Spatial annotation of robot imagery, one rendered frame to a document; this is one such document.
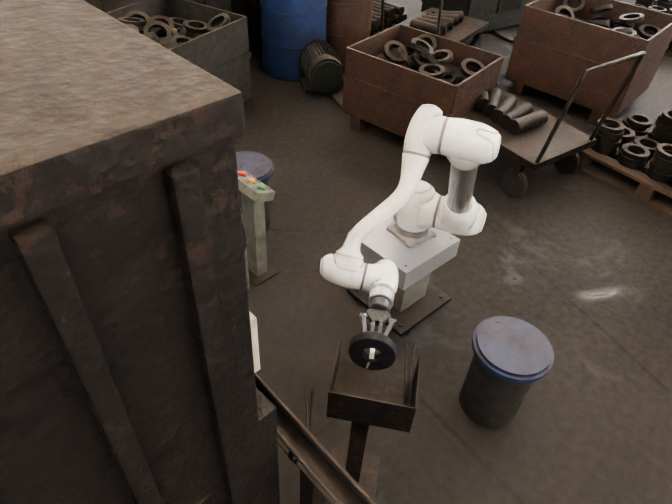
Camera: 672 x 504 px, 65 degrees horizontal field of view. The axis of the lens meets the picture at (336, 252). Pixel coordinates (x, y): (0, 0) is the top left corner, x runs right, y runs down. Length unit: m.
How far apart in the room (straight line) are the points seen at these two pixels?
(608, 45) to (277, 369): 3.61
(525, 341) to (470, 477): 0.59
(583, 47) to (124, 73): 4.40
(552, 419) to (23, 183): 2.36
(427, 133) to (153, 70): 1.24
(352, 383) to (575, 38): 3.80
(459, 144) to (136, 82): 1.29
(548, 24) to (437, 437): 3.62
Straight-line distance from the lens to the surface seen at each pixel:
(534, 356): 2.25
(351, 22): 5.21
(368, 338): 1.67
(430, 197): 2.42
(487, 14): 6.54
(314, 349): 2.62
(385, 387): 1.80
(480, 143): 1.88
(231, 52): 4.17
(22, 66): 0.89
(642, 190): 4.20
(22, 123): 0.74
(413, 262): 2.42
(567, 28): 4.98
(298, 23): 4.84
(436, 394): 2.55
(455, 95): 3.71
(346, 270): 1.89
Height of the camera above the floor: 2.08
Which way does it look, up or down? 42 degrees down
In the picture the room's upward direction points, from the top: 4 degrees clockwise
